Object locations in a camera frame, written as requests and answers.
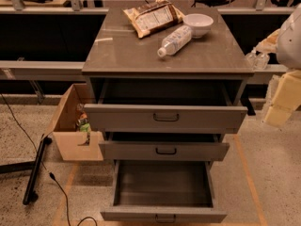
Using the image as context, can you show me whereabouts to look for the white bowl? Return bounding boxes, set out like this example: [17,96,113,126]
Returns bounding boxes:
[183,13,214,38]

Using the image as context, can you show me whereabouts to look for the left clear pump bottle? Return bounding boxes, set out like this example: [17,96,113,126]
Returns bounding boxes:
[246,48,257,67]

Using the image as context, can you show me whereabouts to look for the clear plastic water bottle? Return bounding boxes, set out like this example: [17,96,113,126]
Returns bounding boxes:
[157,25,192,57]

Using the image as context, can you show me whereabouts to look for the grey bottom drawer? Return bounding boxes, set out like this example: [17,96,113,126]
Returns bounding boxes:
[101,160,227,223]

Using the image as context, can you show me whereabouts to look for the grey drawer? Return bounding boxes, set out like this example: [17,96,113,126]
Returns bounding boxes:
[101,160,227,223]
[100,132,230,161]
[85,104,246,134]

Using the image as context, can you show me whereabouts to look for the cardboard box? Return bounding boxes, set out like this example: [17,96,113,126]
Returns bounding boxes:
[45,84,103,161]

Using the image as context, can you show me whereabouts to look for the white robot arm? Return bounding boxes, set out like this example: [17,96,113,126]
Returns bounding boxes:
[256,5,301,127]

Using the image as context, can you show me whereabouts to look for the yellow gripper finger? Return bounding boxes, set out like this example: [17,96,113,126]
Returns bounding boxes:
[263,70,301,127]

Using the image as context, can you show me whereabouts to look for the brown snack bag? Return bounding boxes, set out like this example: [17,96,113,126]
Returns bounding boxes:
[123,0,184,39]

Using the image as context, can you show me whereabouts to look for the grey top drawer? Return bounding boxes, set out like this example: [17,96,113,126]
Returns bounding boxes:
[85,104,246,134]

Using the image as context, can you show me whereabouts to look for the grey metal rail shelf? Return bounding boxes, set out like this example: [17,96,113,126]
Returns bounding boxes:
[0,60,288,85]

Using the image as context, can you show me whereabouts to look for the black stand leg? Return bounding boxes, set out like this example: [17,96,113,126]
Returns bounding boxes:
[0,137,52,205]

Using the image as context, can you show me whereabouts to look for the grey drawer cabinet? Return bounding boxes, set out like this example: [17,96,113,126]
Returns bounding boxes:
[81,6,255,137]

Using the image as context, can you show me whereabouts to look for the black floor cable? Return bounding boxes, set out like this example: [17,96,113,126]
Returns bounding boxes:
[0,92,99,226]

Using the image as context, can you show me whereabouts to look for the green snack packets in box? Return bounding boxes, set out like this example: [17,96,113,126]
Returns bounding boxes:
[76,104,91,132]

